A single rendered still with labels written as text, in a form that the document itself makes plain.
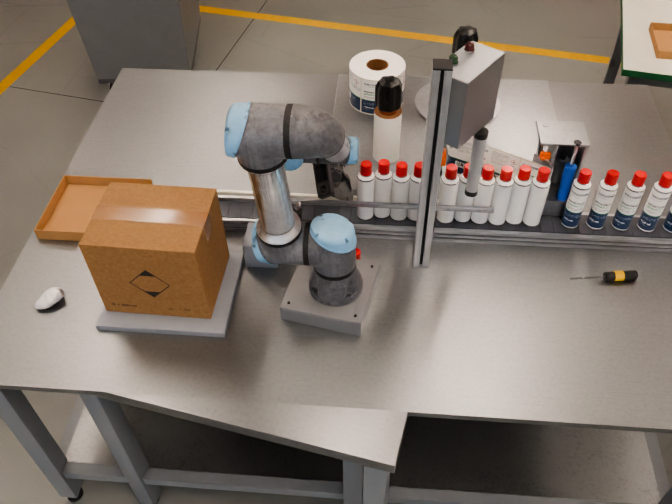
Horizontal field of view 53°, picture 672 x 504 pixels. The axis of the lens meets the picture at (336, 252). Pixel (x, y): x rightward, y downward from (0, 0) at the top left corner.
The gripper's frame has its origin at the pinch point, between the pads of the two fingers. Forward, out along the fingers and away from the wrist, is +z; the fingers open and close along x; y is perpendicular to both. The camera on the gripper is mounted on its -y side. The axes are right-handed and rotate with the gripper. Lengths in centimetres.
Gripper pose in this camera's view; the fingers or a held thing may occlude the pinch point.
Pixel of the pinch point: (348, 201)
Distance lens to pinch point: 206.2
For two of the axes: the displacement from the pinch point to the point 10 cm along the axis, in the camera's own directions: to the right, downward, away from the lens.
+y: 0.8, -7.3, 6.8
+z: 5.1, 6.1, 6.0
